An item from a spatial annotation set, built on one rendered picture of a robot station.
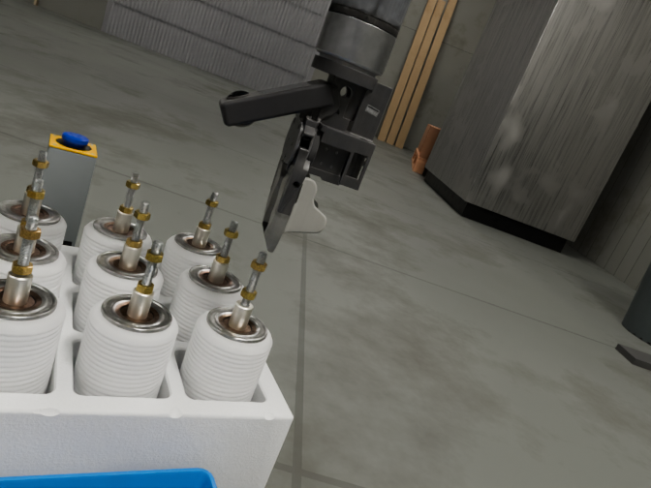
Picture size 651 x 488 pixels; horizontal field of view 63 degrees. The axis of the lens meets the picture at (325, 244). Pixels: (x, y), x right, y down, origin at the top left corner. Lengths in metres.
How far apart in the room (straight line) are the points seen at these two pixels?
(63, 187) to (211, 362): 0.44
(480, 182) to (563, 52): 0.99
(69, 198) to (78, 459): 0.47
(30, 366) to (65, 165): 0.42
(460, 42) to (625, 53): 4.90
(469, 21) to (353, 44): 8.42
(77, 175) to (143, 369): 0.43
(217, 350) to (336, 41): 0.36
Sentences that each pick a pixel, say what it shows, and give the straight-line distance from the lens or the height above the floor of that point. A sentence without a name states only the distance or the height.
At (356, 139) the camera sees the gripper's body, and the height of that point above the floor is 0.51.
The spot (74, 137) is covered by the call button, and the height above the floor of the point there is 0.33.
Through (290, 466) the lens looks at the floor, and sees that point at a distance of 0.90.
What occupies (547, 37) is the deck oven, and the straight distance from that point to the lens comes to 4.04.
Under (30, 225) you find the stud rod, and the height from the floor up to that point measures 0.34.
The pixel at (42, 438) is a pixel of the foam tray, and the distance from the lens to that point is 0.62.
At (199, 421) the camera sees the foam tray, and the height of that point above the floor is 0.17.
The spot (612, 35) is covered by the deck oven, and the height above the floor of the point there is 1.47.
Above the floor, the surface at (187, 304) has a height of 0.22.
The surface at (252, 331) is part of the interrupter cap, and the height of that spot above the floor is 0.25.
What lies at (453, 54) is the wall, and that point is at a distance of 8.89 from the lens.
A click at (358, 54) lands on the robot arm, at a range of 0.55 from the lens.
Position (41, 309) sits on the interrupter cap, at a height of 0.25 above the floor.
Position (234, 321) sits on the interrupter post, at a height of 0.26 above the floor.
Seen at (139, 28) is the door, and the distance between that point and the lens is 8.94.
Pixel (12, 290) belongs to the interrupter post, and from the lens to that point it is 0.60.
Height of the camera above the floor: 0.56
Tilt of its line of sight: 16 degrees down
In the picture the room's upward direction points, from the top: 22 degrees clockwise
